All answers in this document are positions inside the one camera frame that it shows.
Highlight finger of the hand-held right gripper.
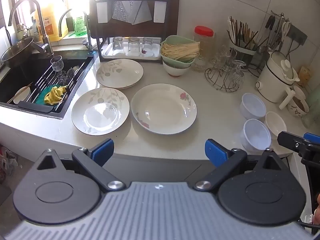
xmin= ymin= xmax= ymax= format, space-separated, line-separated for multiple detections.
xmin=303 ymin=132 xmax=320 ymax=145
xmin=277 ymin=131 xmax=308 ymax=153

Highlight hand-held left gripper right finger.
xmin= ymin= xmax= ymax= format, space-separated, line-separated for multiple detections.
xmin=194 ymin=138 xmax=288 ymax=192

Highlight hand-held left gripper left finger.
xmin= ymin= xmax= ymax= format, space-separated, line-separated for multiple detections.
xmin=30 ymin=138 xmax=126 ymax=192

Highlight white ceramic bowl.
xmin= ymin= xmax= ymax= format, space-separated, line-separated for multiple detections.
xmin=265 ymin=111 xmax=287 ymax=140

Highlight pale blue plastic bowl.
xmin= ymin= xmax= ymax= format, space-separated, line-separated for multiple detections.
xmin=240 ymin=119 xmax=272 ymax=152
xmin=240 ymin=93 xmax=267 ymax=120

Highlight white leaf print plate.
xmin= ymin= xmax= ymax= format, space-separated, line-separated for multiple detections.
xmin=96 ymin=59 xmax=144 ymax=90
xmin=71 ymin=87 xmax=130 ymax=136

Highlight white rose print plate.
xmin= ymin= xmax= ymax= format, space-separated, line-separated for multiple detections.
xmin=131 ymin=83 xmax=198 ymax=135

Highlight person's right hand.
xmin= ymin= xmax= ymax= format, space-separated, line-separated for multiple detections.
xmin=313 ymin=192 xmax=320 ymax=225

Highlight green glass container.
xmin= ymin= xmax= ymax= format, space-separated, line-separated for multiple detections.
xmin=301 ymin=85 xmax=320 ymax=128

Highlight printed mug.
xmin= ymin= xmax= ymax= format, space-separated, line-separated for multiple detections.
xmin=286 ymin=85 xmax=311 ymax=118

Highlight yellow sponge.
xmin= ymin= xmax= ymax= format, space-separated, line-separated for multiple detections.
xmin=299 ymin=66 xmax=312 ymax=87

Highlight white electric pot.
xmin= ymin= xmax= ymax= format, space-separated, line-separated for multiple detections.
xmin=255 ymin=51 xmax=301 ymax=110

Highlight yellow cloth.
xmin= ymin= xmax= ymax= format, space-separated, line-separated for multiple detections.
xmin=44 ymin=85 xmax=70 ymax=106

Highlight cut crystal glass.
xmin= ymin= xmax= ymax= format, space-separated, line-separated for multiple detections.
xmin=233 ymin=60 xmax=247 ymax=90

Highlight teal scrub mat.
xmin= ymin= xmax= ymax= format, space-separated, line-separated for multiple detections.
xmin=35 ymin=86 xmax=54 ymax=105

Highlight steel wool scrubber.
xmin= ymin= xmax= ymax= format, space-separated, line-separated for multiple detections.
xmin=58 ymin=67 xmax=76 ymax=86

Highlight dish brush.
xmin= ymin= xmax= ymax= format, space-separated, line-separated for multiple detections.
xmin=72 ymin=62 xmax=86 ymax=75

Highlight white footed bowl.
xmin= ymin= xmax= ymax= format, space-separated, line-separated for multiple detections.
xmin=162 ymin=61 xmax=192 ymax=77

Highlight black sink drain rack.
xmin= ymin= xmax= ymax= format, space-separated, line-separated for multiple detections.
xmin=17 ymin=56 xmax=87 ymax=113

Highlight green bowl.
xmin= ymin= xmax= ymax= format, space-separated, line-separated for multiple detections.
xmin=162 ymin=55 xmax=195 ymax=69

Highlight pile of cloth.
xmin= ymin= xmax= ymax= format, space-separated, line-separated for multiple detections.
xmin=0 ymin=144 xmax=18 ymax=184

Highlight white tray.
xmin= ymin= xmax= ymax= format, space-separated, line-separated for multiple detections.
xmin=102 ymin=42 xmax=163 ymax=61

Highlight white rice bowl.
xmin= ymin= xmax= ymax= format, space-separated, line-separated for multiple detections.
xmin=13 ymin=86 xmax=32 ymax=105

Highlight crystal goblet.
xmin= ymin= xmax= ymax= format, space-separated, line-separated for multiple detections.
xmin=50 ymin=55 xmax=64 ymax=77

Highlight green white chopstick holder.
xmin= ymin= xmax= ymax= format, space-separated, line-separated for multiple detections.
xmin=229 ymin=40 xmax=258 ymax=64

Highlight black kitchen rack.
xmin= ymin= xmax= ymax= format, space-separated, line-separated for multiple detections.
xmin=89 ymin=0 xmax=173 ymax=62

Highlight clear drinking glass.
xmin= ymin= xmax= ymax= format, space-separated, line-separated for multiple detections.
xmin=127 ymin=37 xmax=141 ymax=56
xmin=112 ymin=36 xmax=125 ymax=56
xmin=141 ymin=37 xmax=154 ymax=57

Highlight dried noodles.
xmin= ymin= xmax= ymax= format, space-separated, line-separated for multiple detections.
xmin=161 ymin=42 xmax=201 ymax=62

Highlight black kitchen sink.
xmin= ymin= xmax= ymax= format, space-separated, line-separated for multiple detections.
xmin=0 ymin=50 xmax=95 ymax=120

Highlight kitchen scissors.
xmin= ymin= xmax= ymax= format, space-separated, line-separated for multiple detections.
xmin=282 ymin=21 xmax=292 ymax=41

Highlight small chrome faucet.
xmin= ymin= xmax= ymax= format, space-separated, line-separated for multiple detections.
xmin=59 ymin=9 xmax=97 ymax=55

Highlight red lid plastic jar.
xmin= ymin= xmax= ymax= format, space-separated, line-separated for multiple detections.
xmin=194 ymin=26 xmax=216 ymax=55

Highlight bundle of chopsticks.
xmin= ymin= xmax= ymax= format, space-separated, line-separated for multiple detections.
xmin=226 ymin=16 xmax=259 ymax=50

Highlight green colander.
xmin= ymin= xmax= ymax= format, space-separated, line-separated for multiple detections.
xmin=160 ymin=35 xmax=201 ymax=64

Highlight tall steel faucet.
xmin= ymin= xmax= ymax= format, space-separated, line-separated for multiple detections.
xmin=8 ymin=0 xmax=55 ymax=56

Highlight green detergent bottle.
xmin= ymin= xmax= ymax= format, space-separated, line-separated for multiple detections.
xmin=73 ymin=7 xmax=88 ymax=36

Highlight white utensil holder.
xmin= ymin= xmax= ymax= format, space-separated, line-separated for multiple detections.
xmin=96 ymin=2 xmax=112 ymax=24
xmin=153 ymin=1 xmax=167 ymax=25

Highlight yellow oil bottle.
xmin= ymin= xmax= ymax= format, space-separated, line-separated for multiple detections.
xmin=35 ymin=0 xmax=70 ymax=41

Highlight grey cleaver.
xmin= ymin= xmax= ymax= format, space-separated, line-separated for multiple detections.
xmin=130 ymin=0 xmax=153 ymax=26

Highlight hammered steel cleaver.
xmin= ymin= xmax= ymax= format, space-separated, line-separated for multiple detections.
xmin=111 ymin=0 xmax=133 ymax=22

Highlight dark wooden cutting board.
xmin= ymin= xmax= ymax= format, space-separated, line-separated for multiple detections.
xmin=89 ymin=0 xmax=181 ymax=38

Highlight wire glass rack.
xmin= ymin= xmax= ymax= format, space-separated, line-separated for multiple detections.
xmin=205 ymin=47 xmax=247 ymax=92

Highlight wall hook rail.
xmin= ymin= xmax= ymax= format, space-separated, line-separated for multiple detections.
xmin=270 ymin=10 xmax=308 ymax=46

